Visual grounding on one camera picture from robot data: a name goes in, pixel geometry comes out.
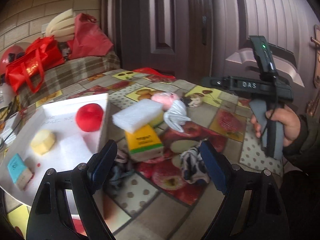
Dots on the white foam block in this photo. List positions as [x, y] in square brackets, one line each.
[137, 115]

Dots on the brown wooden door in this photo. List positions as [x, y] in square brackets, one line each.
[200, 39]

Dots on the white cardboard tray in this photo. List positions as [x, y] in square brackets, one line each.
[72, 146]

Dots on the pink plush pig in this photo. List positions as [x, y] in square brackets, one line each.
[165, 98]

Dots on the red tote bag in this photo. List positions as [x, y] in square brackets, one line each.
[43, 54]

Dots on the yellow tissue pack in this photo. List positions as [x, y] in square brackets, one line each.
[144, 144]

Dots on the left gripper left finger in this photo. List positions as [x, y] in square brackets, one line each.
[50, 216]

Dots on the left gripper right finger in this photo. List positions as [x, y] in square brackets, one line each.
[265, 217]

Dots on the yellow sponge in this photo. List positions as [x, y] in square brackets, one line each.
[43, 141]

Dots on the cream foam stack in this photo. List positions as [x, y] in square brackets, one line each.
[62, 27]

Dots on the fruit pattern tablecloth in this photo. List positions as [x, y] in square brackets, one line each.
[154, 202]

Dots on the red helmet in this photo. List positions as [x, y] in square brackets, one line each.
[10, 55]

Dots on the plaid blanket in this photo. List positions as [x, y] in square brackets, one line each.
[67, 74]

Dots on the teal tissue pack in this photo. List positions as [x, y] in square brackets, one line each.
[19, 172]

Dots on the red plush apple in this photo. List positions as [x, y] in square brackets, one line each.
[89, 117]

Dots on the dark red plastic bag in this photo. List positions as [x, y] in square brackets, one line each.
[89, 39]

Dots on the grey purple fabric scrunchie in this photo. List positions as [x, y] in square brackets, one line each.
[121, 169]

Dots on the leopard print scrunchie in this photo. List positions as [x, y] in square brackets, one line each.
[193, 170]

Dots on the person's right forearm sleeve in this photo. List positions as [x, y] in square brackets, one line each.
[303, 153]

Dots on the red bag under table edge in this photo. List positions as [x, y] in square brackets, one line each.
[155, 76]

